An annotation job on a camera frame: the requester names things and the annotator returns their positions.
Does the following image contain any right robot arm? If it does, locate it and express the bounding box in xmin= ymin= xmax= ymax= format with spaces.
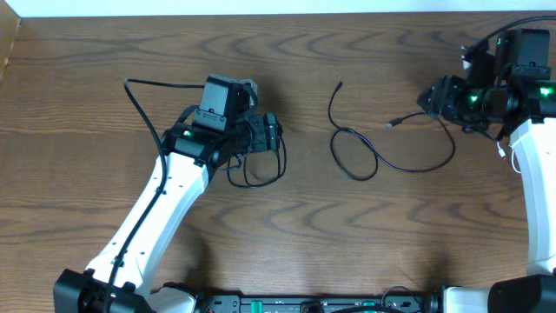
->
xmin=417 ymin=29 xmax=555 ymax=312

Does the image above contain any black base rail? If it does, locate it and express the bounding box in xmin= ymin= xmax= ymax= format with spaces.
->
xmin=194 ymin=292 xmax=440 ymax=313

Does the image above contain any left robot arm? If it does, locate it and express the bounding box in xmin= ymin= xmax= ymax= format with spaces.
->
xmin=53 ymin=75 xmax=287 ymax=312

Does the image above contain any white usb cable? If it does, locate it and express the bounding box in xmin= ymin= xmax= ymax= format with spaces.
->
xmin=496 ymin=141 xmax=522 ymax=175

